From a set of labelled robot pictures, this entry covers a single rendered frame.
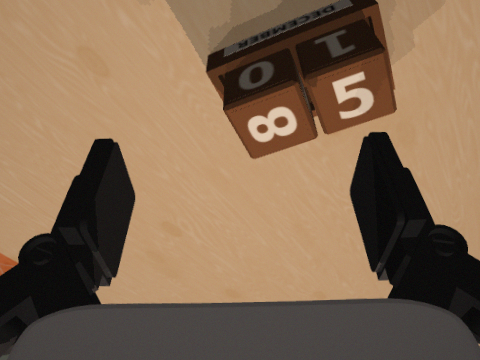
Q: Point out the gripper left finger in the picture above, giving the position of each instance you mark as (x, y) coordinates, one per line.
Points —
(64, 268)

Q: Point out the brown wooden number cube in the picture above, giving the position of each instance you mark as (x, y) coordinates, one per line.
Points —
(267, 105)
(347, 75)

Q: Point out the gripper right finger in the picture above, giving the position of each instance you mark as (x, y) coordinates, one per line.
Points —
(423, 262)

